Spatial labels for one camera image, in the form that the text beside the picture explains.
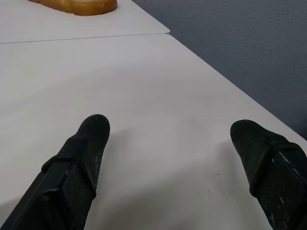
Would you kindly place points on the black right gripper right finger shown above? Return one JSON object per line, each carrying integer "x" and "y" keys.
{"x": 271, "y": 167}

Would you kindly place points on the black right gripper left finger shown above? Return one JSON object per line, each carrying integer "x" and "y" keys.
{"x": 69, "y": 172}

